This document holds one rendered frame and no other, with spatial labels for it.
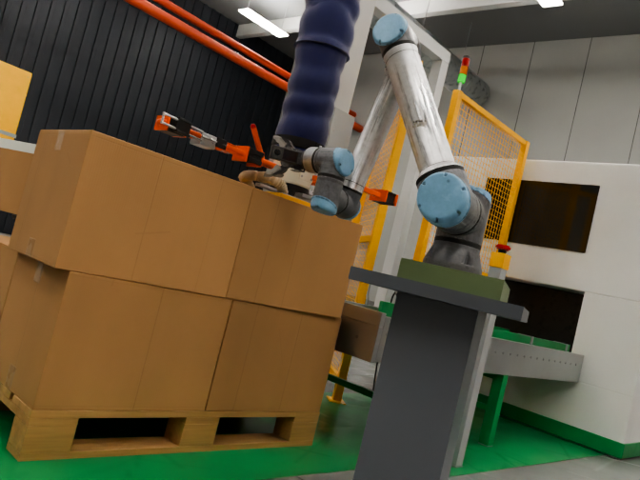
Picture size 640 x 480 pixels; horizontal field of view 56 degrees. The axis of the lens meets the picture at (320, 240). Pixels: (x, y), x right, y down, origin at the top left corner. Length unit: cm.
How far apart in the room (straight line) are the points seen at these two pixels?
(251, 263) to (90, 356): 63
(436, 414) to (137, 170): 114
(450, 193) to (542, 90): 1114
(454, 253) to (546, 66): 1126
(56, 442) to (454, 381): 117
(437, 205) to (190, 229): 79
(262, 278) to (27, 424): 88
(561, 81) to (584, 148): 147
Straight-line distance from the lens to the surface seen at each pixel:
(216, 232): 207
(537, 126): 1261
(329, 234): 242
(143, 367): 204
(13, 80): 968
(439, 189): 178
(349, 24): 261
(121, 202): 189
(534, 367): 393
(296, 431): 258
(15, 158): 383
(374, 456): 195
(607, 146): 1204
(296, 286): 234
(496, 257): 294
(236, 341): 223
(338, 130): 402
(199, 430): 225
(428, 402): 189
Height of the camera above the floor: 70
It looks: 3 degrees up
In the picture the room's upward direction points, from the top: 14 degrees clockwise
